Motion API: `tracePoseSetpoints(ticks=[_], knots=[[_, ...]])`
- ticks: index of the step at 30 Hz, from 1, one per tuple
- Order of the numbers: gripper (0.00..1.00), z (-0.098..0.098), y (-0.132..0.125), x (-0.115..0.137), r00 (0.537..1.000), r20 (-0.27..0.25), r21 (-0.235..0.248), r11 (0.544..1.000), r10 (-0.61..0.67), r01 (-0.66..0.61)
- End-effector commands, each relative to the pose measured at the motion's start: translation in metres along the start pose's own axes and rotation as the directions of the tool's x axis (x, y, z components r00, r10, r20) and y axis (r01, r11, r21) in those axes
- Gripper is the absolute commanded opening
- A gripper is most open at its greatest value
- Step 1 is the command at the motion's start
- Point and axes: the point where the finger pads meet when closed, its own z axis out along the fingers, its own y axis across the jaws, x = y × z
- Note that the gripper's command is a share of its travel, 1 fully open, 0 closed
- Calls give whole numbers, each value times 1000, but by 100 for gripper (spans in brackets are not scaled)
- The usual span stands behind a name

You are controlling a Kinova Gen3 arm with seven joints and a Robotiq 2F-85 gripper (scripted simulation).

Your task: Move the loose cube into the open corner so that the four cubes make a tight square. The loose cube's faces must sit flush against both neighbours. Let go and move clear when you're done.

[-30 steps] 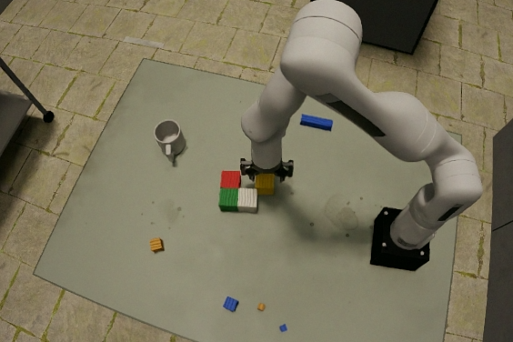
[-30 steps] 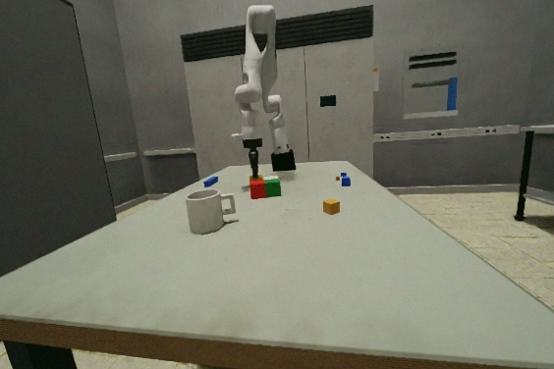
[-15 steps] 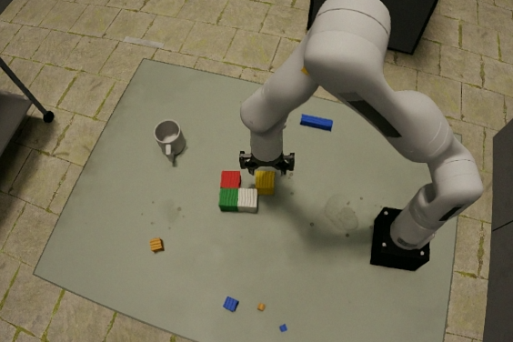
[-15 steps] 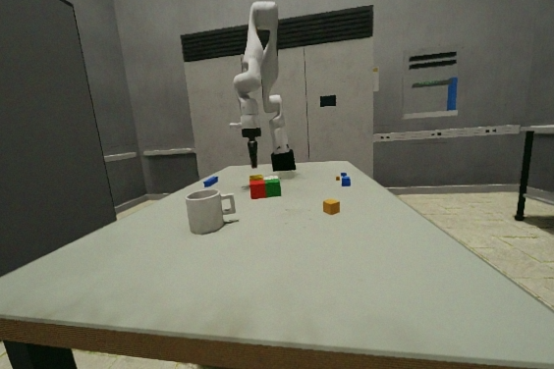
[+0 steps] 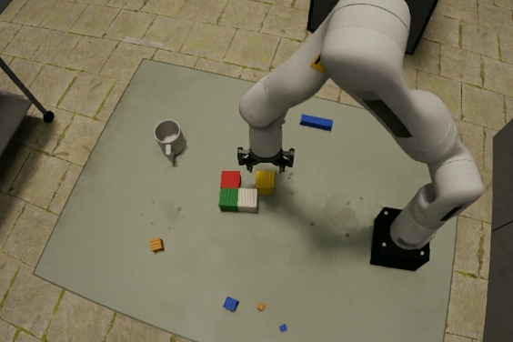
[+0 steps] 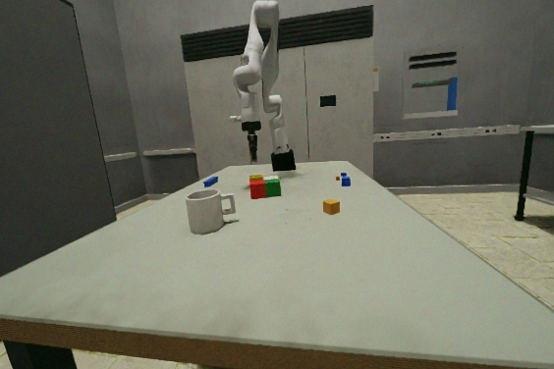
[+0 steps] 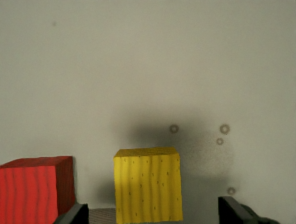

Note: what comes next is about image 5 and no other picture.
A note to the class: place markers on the grey mug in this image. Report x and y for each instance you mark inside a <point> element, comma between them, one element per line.
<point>166,131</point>

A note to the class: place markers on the red cube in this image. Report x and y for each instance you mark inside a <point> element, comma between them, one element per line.
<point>230,179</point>

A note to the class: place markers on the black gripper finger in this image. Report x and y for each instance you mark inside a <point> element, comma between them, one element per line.
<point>249,162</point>
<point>283,162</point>

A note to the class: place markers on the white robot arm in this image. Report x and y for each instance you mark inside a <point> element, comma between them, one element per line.
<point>363,53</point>

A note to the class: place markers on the green cube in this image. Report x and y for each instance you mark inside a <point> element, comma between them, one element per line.
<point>228,199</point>

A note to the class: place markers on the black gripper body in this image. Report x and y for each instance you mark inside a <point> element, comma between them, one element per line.
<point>265,159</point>

